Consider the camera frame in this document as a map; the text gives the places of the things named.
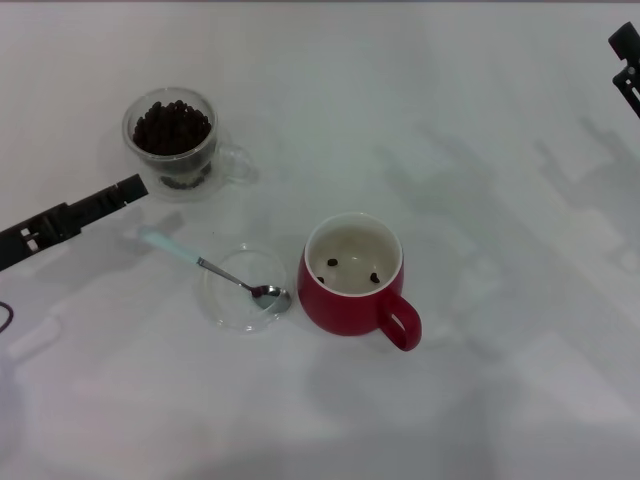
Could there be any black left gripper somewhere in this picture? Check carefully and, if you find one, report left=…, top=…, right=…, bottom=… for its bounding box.
left=0, top=173, right=150, bottom=274

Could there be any blue-handled metal spoon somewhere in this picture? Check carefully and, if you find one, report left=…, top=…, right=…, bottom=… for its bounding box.
left=139, top=227, right=293, bottom=314

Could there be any clear glass saucer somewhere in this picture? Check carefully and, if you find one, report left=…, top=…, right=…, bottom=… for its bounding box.
left=199, top=243, right=290, bottom=335

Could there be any red ceramic mug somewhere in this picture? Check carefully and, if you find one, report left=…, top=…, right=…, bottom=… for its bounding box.
left=297, top=212, right=423, bottom=353

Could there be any pile of coffee beans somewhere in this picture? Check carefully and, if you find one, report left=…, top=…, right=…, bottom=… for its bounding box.
left=133, top=99, right=212, bottom=191

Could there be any clear double-wall glass cup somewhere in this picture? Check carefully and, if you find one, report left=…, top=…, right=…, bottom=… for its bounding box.
left=122, top=87, right=254, bottom=204

